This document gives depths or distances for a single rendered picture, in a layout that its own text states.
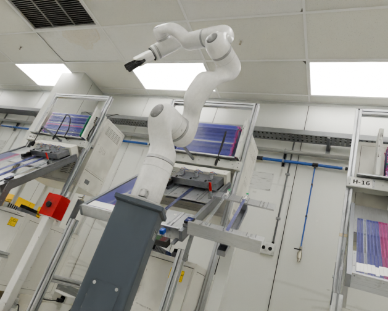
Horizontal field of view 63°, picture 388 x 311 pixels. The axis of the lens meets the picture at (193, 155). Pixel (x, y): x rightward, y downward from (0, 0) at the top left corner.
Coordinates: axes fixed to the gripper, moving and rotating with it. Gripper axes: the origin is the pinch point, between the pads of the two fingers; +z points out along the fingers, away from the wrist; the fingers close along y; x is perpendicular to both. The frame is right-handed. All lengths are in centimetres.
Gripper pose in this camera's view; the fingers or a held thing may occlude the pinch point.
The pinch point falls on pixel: (127, 67)
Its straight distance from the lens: 181.1
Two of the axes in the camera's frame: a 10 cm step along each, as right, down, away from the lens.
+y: 3.2, 3.5, -8.8
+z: -8.5, 5.1, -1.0
